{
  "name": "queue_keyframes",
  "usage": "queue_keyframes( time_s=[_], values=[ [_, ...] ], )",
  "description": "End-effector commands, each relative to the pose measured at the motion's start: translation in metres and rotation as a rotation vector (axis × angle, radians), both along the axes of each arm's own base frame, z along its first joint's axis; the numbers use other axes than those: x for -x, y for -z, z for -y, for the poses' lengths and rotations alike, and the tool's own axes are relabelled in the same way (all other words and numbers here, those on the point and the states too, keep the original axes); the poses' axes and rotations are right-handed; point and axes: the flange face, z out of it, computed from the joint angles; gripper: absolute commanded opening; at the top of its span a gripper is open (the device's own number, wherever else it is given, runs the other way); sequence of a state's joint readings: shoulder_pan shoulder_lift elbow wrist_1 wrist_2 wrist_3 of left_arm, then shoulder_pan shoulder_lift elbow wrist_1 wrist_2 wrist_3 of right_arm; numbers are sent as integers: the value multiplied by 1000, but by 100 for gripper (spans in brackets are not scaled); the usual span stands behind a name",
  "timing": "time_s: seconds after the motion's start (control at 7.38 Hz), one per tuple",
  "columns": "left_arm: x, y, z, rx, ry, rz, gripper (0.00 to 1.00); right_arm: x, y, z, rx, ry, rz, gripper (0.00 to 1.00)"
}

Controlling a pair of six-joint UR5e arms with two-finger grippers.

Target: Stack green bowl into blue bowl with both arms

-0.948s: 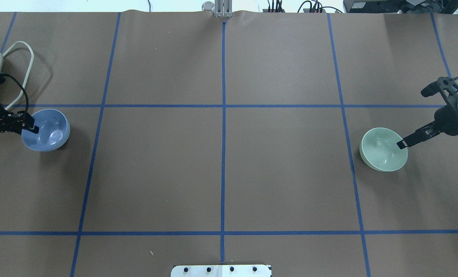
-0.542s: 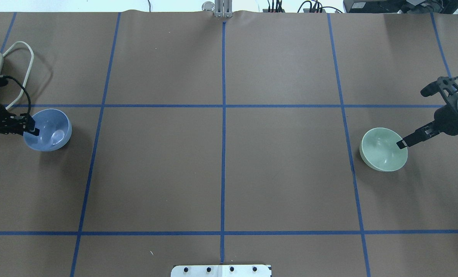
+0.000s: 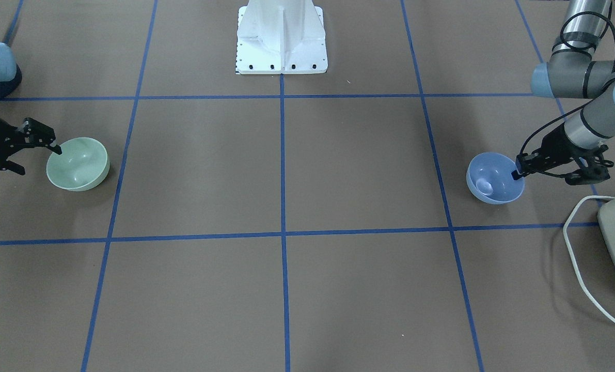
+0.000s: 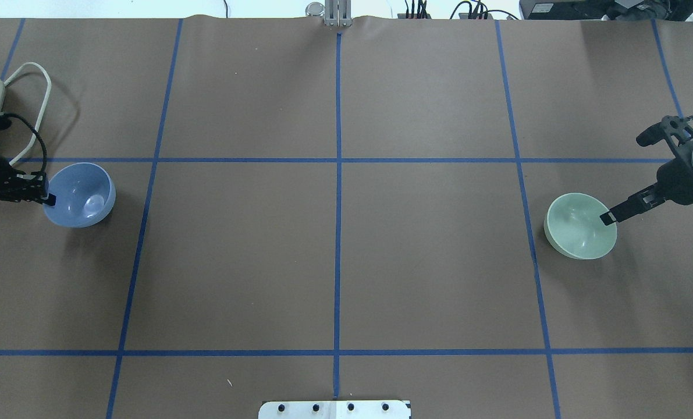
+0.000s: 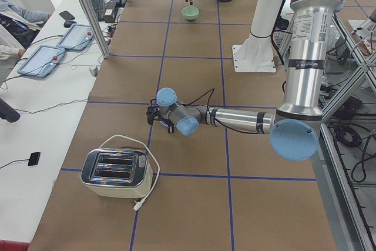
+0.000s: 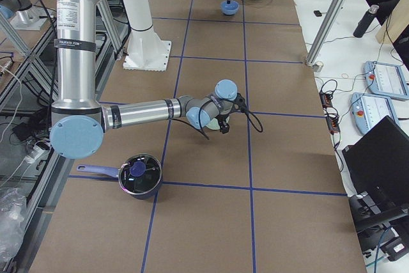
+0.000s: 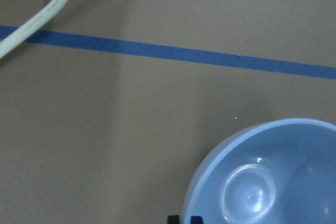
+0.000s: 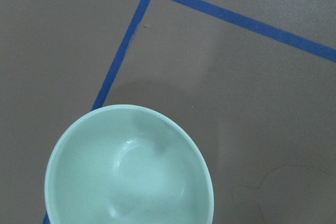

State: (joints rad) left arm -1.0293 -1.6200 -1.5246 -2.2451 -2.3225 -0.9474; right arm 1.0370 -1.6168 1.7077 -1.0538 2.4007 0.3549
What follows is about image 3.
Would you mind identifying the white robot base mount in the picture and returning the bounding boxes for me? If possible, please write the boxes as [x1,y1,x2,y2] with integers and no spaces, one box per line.
[235,1,328,75]

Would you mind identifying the white cable loop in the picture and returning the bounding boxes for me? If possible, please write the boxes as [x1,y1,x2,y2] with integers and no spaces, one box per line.
[563,196,615,331]

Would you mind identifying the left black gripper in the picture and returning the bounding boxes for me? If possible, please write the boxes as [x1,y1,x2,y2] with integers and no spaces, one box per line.
[512,125,614,185]

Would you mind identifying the blue bowl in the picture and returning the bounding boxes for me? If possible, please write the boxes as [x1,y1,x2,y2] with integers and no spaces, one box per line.
[465,151,525,205]

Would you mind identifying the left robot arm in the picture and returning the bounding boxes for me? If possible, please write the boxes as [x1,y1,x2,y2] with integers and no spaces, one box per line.
[512,1,615,185]

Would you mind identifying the green bowl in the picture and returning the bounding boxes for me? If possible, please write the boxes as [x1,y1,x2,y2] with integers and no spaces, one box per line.
[45,137,111,192]

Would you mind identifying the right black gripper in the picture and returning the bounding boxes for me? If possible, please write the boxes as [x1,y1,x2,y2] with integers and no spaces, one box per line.
[0,117,62,176]

